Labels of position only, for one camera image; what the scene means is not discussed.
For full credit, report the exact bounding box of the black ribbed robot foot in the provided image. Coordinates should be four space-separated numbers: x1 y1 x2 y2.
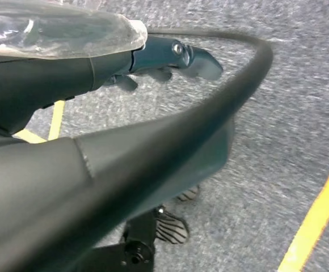
176 184 201 202
154 208 190 245

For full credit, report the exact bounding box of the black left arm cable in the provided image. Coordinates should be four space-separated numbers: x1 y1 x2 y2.
0 27 274 272

